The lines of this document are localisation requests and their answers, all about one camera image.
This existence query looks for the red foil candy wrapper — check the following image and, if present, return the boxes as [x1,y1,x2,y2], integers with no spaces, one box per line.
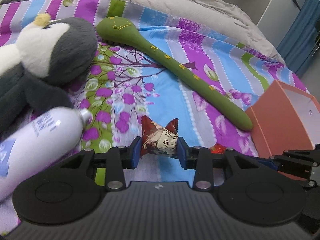
[209,143,227,154]

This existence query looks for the brown cartoon candy wrapper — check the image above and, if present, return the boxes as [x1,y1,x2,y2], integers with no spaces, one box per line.
[140,115,178,158]

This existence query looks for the pink cardboard box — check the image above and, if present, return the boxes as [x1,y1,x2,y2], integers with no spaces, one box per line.
[245,80,320,182]

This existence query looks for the striped colourful bed sheet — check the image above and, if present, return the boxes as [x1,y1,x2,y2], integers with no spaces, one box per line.
[1,0,305,156]

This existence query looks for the white spray bottle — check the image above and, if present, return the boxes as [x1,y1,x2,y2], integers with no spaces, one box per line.
[1,107,92,200]

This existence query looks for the blue curtain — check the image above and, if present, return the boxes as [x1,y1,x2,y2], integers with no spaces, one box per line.
[277,0,319,77]

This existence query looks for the grey white penguin plush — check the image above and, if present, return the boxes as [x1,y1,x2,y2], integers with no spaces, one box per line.
[1,14,98,131]

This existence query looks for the green plush massage stick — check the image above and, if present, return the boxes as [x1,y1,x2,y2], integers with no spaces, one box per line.
[96,16,253,131]

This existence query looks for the grey duvet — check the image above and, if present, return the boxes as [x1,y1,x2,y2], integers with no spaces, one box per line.
[124,0,284,63]

